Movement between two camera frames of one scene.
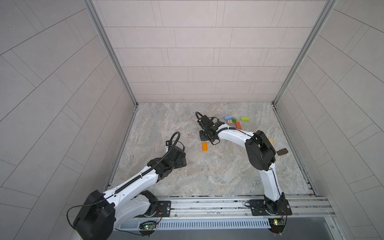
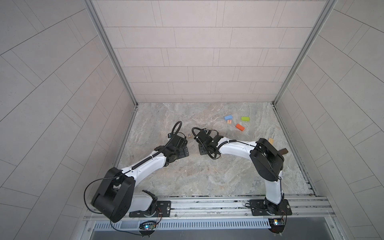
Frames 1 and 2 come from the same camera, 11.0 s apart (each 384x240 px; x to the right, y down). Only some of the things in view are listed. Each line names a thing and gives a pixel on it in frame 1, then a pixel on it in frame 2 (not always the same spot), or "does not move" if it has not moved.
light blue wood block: [228, 117] does not move
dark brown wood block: [282, 151] does not move
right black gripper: [202, 138] to [200, 150]
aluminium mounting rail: [235, 207] does not move
